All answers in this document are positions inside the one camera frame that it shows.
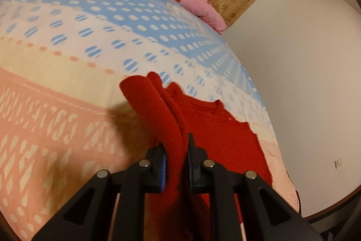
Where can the polka dot bed cover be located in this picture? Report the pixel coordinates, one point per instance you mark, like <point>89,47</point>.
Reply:
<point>63,116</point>

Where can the pink pillow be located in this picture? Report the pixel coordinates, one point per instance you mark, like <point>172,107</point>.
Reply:
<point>206,12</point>

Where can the white wall socket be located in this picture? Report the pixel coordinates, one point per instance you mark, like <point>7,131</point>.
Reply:
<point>338,163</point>

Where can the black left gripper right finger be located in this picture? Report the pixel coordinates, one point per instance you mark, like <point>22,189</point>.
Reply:
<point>243,206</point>

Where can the red embroidered knit sweater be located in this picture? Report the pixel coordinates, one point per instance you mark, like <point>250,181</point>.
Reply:
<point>186,127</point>

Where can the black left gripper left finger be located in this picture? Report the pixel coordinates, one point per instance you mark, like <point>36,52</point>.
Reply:
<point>110,206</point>

